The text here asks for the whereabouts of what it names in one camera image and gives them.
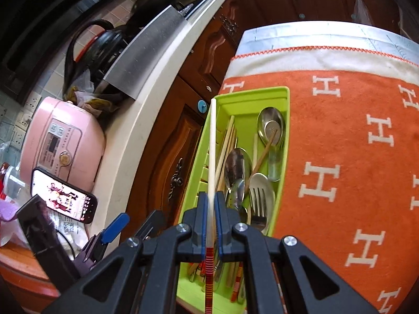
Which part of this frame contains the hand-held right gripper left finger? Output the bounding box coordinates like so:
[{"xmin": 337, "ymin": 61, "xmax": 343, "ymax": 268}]
[{"xmin": 42, "ymin": 192, "xmax": 208, "ymax": 314}]

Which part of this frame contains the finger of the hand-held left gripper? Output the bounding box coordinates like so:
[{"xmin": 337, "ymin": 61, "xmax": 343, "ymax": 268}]
[
  {"xmin": 135, "ymin": 210, "xmax": 165, "ymax": 241},
  {"xmin": 74, "ymin": 212, "xmax": 130, "ymax": 270}
]

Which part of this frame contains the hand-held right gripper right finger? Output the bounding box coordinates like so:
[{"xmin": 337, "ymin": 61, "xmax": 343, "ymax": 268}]
[{"xmin": 215, "ymin": 191, "xmax": 378, "ymax": 314}]

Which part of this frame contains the small steel spoon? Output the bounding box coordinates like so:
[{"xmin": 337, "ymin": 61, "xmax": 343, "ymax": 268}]
[{"xmin": 227, "ymin": 178, "xmax": 246, "ymax": 210}]

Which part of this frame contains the steel fork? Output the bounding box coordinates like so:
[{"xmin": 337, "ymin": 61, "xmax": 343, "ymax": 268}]
[{"xmin": 249, "ymin": 186, "xmax": 268, "ymax": 233}]

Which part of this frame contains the large steel spoon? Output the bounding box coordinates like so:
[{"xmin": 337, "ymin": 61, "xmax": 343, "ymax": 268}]
[{"xmin": 225, "ymin": 148, "xmax": 252, "ymax": 190}]

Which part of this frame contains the brown wooden chopstick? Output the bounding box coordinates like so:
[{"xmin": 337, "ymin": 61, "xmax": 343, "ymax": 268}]
[{"xmin": 245, "ymin": 129, "xmax": 279, "ymax": 188}]

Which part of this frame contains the green plastic utensil tray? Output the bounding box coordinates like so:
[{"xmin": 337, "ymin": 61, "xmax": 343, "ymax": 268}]
[{"xmin": 175, "ymin": 86, "xmax": 290, "ymax": 314}]

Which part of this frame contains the bundle of chopsticks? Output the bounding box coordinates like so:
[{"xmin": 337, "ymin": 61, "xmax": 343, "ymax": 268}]
[{"xmin": 219, "ymin": 127, "xmax": 239, "ymax": 187}]

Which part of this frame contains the short-handled steel soup spoon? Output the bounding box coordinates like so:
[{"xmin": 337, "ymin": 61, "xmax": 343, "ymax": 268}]
[{"xmin": 257, "ymin": 107, "xmax": 286, "ymax": 181}]

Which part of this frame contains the white printed packet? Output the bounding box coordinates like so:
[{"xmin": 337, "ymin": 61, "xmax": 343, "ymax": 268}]
[{"xmin": 49, "ymin": 209, "xmax": 89, "ymax": 246}]

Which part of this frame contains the purple cloth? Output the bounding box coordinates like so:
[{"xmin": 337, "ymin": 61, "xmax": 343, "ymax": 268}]
[{"xmin": 0, "ymin": 199, "xmax": 20, "ymax": 223}]

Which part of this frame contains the black smartphone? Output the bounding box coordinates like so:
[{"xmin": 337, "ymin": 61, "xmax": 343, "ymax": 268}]
[{"xmin": 31, "ymin": 167, "xmax": 98, "ymax": 225}]

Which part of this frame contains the white kitchen countertop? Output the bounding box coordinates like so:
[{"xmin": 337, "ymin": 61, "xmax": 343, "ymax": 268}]
[{"xmin": 0, "ymin": 0, "xmax": 236, "ymax": 256}]

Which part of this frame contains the pink rice cooker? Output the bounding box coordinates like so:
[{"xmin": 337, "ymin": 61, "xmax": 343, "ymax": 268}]
[{"xmin": 20, "ymin": 96, "xmax": 107, "ymax": 187}]

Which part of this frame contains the plastic bag of food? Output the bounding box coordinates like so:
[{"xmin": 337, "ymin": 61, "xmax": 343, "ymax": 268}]
[{"xmin": 65, "ymin": 72, "xmax": 115, "ymax": 118}]

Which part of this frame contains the orange patterned blanket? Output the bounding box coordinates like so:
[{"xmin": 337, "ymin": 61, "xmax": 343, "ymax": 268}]
[{"xmin": 218, "ymin": 47, "xmax": 419, "ymax": 314}]

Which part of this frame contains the steel splash guard panel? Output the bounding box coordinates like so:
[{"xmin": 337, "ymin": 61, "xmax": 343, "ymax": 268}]
[{"xmin": 98, "ymin": 5, "xmax": 190, "ymax": 100}]

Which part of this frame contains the black pressure cooker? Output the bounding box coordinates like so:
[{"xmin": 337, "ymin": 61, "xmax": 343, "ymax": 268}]
[{"xmin": 64, "ymin": 20, "xmax": 131, "ymax": 95}]

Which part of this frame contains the black range hood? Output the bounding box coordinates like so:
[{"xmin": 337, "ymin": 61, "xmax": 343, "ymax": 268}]
[{"xmin": 0, "ymin": 0, "xmax": 131, "ymax": 105}]

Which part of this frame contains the pale blue table cover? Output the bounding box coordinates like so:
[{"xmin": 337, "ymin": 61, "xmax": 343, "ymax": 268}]
[{"xmin": 234, "ymin": 20, "xmax": 419, "ymax": 66}]

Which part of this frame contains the black wok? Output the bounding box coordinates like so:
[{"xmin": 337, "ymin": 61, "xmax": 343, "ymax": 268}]
[{"xmin": 131, "ymin": 0, "xmax": 184, "ymax": 30}]

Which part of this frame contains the clear hanging plastic bag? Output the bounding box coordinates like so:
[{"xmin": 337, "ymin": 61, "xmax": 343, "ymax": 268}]
[{"xmin": 352, "ymin": 0, "xmax": 372, "ymax": 27}]

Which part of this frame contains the black cable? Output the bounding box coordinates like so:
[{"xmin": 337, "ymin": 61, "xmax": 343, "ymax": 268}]
[{"xmin": 54, "ymin": 227, "xmax": 77, "ymax": 259}]

